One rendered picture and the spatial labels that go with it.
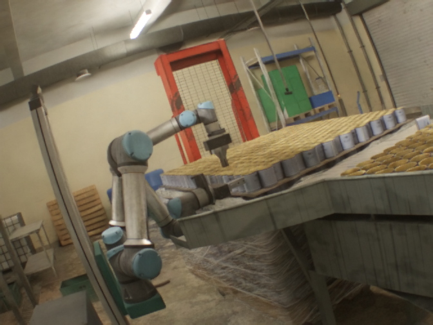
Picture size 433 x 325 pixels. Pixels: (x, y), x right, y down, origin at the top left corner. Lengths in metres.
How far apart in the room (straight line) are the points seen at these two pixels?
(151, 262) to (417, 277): 0.92
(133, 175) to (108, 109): 9.32
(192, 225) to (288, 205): 0.31
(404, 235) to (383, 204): 0.11
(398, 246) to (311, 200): 0.33
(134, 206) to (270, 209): 0.50
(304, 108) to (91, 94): 5.39
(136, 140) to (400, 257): 0.99
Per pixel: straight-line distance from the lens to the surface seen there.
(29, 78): 10.08
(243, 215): 1.31
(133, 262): 1.52
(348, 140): 2.06
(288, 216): 1.27
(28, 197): 10.62
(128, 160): 1.55
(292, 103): 11.12
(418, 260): 1.09
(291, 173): 1.86
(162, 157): 10.98
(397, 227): 1.10
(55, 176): 1.76
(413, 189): 0.97
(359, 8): 12.92
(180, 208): 1.66
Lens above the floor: 1.40
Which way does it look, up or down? 4 degrees down
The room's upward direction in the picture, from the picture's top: 19 degrees counter-clockwise
